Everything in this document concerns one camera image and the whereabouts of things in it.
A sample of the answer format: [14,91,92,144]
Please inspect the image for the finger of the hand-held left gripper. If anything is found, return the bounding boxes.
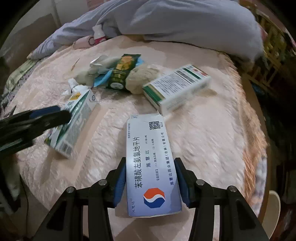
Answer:
[0,106,62,130]
[0,111,71,152]

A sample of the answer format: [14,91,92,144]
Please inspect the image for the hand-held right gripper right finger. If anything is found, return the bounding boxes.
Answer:
[173,158,270,241]

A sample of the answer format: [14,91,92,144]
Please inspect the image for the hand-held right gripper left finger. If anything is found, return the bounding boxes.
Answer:
[32,158,127,241]

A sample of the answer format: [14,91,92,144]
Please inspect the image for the green white carton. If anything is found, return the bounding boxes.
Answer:
[44,89,99,159]

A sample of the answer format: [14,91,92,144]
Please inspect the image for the white blue medicine box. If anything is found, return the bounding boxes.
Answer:
[126,111,182,218]

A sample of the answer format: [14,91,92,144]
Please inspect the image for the blue packet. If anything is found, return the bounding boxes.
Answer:
[92,59,145,88]

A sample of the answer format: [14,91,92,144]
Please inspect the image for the white green striped medicine box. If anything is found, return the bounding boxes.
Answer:
[142,64,212,116]

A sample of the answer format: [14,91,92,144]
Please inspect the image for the cream plastic bucket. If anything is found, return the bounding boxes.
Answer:
[258,190,281,229]

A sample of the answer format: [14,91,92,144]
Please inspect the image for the small crumpled white tissue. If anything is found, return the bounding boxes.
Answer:
[61,78,92,96]

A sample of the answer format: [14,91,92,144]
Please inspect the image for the patterned bed sheet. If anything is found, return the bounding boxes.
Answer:
[0,59,35,109]

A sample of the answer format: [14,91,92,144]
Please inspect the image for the pink printed cloth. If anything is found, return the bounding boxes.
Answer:
[73,35,109,49]

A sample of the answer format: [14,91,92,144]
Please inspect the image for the green snack packet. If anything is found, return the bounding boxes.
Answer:
[106,54,141,91]

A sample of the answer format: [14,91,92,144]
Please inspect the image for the small white bottle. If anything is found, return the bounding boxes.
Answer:
[92,24,107,44]

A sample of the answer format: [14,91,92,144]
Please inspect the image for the crumpled beige tissue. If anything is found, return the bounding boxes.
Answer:
[125,64,162,94]

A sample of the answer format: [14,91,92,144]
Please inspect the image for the grey-blue duvet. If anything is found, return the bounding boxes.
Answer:
[30,0,264,63]

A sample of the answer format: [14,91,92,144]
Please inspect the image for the wooden crib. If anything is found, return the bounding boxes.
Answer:
[240,0,296,88]

